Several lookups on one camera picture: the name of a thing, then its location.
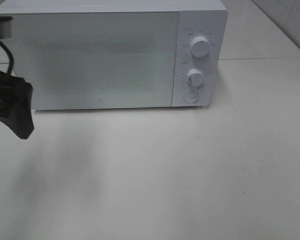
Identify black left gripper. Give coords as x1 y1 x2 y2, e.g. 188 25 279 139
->
0 70 34 140

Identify white microwave door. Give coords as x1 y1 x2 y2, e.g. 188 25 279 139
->
5 12 178 110

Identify round microwave door-release button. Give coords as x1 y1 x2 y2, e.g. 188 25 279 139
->
183 91 199 104

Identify white microwave knob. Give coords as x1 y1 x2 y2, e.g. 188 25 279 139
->
186 68 205 87
190 35 211 58

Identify white microwave oven body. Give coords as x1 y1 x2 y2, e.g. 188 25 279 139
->
0 0 228 108

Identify black left camera cable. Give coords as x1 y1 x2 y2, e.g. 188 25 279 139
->
0 37 15 76

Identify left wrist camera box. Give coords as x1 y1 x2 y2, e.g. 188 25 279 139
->
0 15 13 40

